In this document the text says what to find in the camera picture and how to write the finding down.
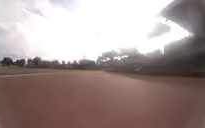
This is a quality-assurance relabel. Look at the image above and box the reddish brown dirt path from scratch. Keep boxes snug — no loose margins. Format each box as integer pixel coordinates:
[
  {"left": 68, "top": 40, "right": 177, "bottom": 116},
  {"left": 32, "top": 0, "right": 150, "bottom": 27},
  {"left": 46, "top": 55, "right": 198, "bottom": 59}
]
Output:
[{"left": 0, "top": 70, "right": 205, "bottom": 128}]

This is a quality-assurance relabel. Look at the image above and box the dark hedge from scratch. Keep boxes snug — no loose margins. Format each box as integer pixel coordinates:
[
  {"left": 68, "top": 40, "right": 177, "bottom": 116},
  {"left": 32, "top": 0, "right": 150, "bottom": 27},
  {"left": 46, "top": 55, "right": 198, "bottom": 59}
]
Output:
[{"left": 99, "top": 56, "right": 205, "bottom": 79}]

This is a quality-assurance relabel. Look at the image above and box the row of trees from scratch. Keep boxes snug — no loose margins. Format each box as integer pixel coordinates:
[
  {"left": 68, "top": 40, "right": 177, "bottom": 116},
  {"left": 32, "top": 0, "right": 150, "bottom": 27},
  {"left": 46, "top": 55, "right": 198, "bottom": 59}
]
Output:
[{"left": 0, "top": 51, "right": 101, "bottom": 70}]

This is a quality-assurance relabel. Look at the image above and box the pale grass field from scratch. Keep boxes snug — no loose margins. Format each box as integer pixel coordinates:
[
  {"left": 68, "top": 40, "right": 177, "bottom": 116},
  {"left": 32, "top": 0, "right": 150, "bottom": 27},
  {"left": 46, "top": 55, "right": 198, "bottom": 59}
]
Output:
[{"left": 0, "top": 65, "right": 101, "bottom": 77}]

